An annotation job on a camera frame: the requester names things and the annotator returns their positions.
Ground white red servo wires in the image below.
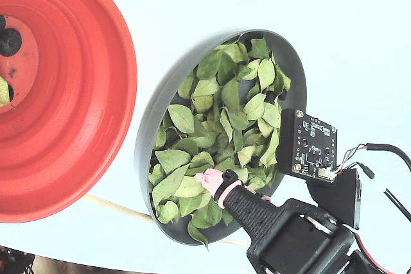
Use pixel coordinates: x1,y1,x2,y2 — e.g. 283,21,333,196
343,224,396,274

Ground large long green leaf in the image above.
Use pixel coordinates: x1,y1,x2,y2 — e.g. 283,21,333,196
0,76,11,108

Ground red ribbed plastic cup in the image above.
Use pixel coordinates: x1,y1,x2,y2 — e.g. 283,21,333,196
0,0,138,223

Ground green leaves pile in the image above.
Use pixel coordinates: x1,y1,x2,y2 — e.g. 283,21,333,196
148,37,292,250

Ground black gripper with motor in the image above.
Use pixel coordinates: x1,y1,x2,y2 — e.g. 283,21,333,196
195,168,356,274

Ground thin black cable with connector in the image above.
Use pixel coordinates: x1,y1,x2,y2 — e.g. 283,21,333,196
348,162,411,222

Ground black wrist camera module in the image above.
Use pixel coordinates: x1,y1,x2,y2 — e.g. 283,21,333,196
275,108,338,184

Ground black mesh object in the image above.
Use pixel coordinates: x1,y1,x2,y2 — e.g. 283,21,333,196
0,245,35,274

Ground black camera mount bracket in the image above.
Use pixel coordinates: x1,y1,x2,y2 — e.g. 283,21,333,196
306,167,362,230

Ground dark grey round bowl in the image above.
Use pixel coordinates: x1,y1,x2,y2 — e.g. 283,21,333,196
134,29,308,246

